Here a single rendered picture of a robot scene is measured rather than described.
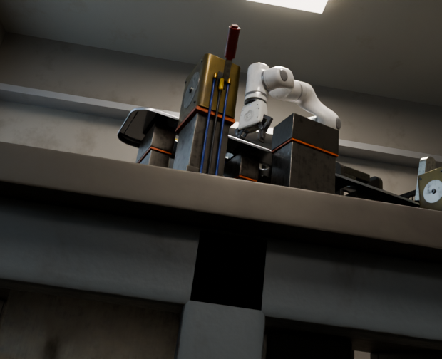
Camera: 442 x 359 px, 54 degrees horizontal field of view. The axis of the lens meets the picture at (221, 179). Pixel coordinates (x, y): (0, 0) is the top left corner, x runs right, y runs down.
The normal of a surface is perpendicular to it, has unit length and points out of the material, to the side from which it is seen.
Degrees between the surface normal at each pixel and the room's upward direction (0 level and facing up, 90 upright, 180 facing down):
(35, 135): 90
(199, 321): 90
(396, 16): 180
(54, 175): 90
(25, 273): 90
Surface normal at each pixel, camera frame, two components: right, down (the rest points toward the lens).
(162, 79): 0.11, -0.38
